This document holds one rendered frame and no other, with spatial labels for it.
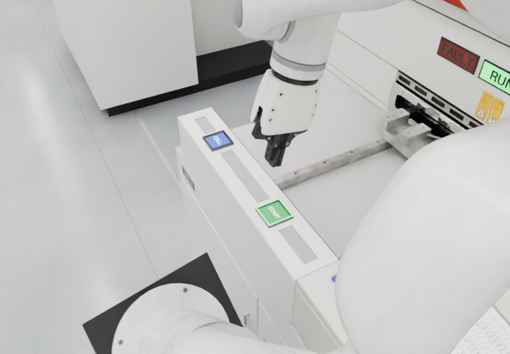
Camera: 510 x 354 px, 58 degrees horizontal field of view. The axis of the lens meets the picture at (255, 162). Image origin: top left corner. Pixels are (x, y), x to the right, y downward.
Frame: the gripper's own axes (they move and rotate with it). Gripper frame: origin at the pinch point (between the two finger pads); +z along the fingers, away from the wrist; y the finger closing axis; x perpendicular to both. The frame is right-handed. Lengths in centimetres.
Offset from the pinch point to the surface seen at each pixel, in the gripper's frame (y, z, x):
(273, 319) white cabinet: -3.5, 37.0, 9.0
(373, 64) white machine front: -61, 5, -40
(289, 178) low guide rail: -20.3, 22.8, -17.0
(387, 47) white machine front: -59, -3, -36
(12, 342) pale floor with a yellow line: 46, 124, -66
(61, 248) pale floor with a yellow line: 21, 119, -103
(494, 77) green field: -57, -10, -2
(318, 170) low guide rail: -29.0, 21.9, -17.0
